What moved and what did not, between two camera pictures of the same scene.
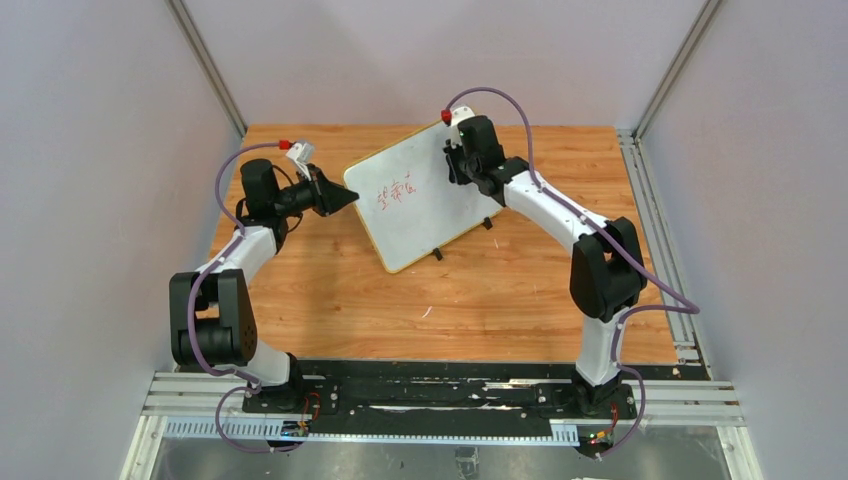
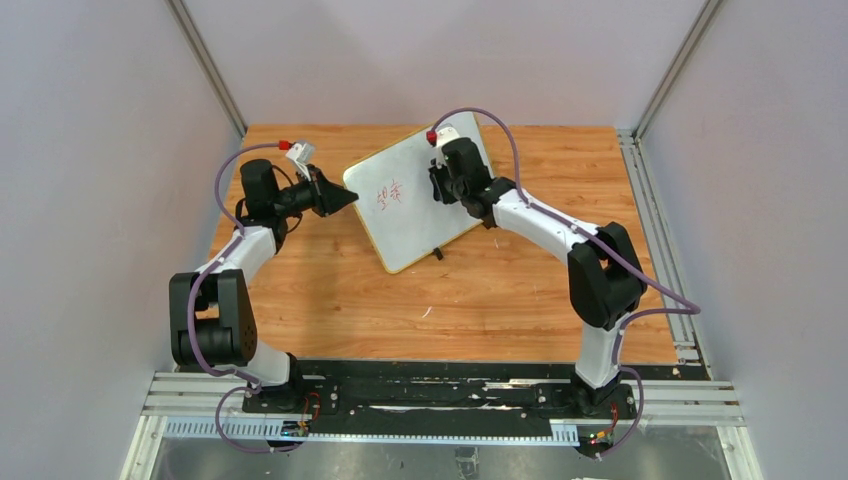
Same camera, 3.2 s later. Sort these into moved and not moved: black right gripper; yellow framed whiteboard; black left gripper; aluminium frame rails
Moved: black right gripper
Not moved: black left gripper; aluminium frame rails; yellow framed whiteboard
